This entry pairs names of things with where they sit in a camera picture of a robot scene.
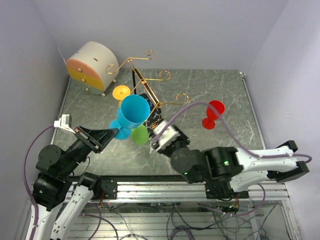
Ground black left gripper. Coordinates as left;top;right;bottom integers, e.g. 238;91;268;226
59;123;118;176

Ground red plastic wine glass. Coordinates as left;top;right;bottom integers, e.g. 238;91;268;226
202;100;225;130

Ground blue plastic wine glass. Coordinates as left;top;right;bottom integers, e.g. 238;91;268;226
109;94;151;140

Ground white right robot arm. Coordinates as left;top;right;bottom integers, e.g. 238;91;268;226
152;125;310;199

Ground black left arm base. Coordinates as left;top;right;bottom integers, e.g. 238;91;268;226
82;174;118;200

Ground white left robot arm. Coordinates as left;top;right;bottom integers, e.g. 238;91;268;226
25;126;119;240

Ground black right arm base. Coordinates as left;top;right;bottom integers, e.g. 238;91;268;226
204;181;249;202

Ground green plastic wine glass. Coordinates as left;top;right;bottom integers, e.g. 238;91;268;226
131;124;149;145

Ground orange plastic wine glass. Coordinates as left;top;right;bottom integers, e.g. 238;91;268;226
112;85;131;107

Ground round pastel drawer box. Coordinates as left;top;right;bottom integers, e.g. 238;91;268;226
66;41;119;96

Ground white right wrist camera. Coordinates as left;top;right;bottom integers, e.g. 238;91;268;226
149;120;180;154

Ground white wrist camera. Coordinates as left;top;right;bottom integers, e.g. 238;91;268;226
53;114;76;134
149;120;180;154

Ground gold wire glass rack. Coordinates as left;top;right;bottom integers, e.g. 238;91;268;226
105;50;190;137

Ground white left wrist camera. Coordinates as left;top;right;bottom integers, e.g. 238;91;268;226
53;114;76;134

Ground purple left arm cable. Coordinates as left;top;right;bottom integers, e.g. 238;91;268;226
23;123;57;226

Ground aluminium frame rail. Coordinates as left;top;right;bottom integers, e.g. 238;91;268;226
102;181;290;203

